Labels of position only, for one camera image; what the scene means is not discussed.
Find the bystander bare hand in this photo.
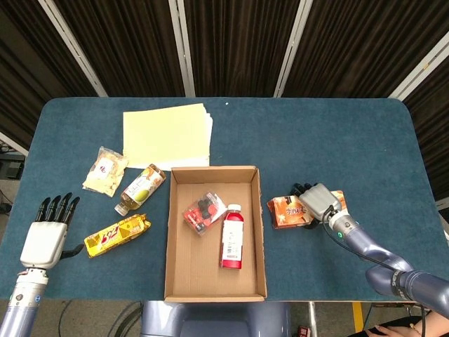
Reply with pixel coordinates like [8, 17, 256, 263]
[363, 324, 419, 337]

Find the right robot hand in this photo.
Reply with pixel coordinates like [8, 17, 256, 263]
[289, 182, 344, 230]

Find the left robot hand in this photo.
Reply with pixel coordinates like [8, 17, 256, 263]
[20, 192, 85, 270]

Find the orange egg roll carton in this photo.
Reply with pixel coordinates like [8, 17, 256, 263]
[266, 190, 350, 231]

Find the red drink bottle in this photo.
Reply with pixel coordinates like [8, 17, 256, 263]
[219, 204, 245, 270]

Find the clear box of orange items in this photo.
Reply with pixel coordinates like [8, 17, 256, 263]
[181, 191, 229, 236]

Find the bystander bare forearm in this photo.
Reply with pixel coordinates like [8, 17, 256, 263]
[415, 310, 449, 337]

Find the green apple snack tube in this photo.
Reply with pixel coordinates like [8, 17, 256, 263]
[114, 164, 167, 216]

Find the open brown cardboard box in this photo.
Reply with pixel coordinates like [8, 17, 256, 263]
[163, 165, 268, 303]

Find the gold foil wafer packet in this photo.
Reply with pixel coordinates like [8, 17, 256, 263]
[83, 213, 152, 259]

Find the silver table leg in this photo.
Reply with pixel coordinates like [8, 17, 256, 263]
[308, 301, 319, 337]

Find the clear bag of white snacks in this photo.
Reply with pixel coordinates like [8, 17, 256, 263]
[82, 146, 129, 198]

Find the blue-grey robot torso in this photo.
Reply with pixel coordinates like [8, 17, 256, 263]
[140, 300, 292, 337]

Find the stack of pale yellow sheets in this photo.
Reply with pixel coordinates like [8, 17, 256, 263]
[122, 103, 214, 170]

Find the white partition post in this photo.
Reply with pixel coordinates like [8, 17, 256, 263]
[168, 0, 196, 98]
[0, 131, 29, 157]
[388, 33, 449, 101]
[37, 0, 108, 98]
[273, 0, 314, 98]

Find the black floor cable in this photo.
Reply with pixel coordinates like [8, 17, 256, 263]
[107, 300, 142, 337]

